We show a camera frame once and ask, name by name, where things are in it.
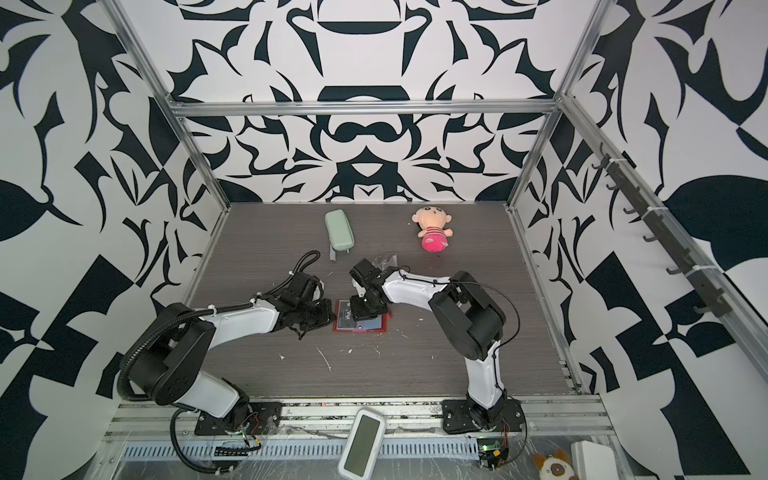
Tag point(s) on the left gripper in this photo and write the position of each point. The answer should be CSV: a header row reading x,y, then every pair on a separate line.
x,y
326,305

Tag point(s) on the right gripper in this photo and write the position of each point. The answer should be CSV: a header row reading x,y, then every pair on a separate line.
x,y
358,313

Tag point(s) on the clear plastic card box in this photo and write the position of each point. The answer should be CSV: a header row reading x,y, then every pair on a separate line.
x,y
385,261

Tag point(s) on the red card holder wallet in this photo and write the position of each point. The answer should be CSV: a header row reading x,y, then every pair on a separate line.
x,y
345,323

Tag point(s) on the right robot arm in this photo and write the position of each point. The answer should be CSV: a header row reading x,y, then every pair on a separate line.
x,y
467,314

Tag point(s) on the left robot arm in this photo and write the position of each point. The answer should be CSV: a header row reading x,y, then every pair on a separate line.
x,y
165,365

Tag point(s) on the mint green glasses case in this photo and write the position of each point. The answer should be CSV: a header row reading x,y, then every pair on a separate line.
x,y
339,230

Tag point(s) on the pink plush doll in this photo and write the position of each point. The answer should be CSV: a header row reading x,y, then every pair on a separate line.
x,y
434,233

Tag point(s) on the white timer display device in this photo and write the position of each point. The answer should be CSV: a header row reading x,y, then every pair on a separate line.
x,y
363,445

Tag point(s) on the small green circuit board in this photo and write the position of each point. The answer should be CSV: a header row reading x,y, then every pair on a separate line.
x,y
492,452

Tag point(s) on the white brown plush toy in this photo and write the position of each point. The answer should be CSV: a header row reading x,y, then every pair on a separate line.
x,y
554,467

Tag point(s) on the white box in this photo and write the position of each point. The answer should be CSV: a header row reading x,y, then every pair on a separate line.
x,y
593,461

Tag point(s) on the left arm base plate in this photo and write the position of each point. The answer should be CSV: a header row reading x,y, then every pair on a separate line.
x,y
255,419

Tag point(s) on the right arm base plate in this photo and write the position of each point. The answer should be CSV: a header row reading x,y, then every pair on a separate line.
x,y
461,416

